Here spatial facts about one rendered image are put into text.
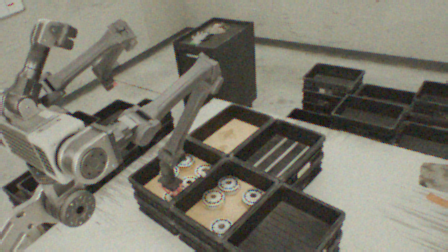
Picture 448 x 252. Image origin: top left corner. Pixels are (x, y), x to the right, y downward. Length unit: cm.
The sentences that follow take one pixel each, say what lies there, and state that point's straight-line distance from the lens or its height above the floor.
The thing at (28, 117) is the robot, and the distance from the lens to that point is 120.
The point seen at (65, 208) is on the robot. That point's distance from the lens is 136.
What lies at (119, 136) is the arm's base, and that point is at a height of 147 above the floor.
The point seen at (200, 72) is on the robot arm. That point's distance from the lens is 128.
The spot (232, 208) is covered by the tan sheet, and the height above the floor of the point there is 83.
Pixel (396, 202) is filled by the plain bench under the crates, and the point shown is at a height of 70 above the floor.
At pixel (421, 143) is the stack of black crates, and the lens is 289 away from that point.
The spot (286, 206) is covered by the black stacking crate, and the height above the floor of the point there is 83.
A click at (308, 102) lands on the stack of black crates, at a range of 321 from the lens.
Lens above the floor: 205
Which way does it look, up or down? 37 degrees down
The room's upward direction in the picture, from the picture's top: 10 degrees counter-clockwise
